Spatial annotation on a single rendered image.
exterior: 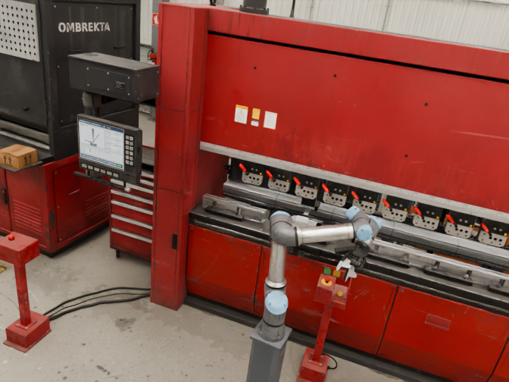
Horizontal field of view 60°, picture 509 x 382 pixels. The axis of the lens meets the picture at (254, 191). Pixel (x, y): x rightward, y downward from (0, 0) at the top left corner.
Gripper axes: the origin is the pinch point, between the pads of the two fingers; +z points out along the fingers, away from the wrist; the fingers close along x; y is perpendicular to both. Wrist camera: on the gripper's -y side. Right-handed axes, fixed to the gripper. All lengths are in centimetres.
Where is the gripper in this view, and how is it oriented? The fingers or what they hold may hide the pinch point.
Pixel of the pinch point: (338, 276)
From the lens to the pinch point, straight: 229.5
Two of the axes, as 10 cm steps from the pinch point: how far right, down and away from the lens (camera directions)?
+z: -5.5, 8.0, -2.4
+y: 7.3, 3.1, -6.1
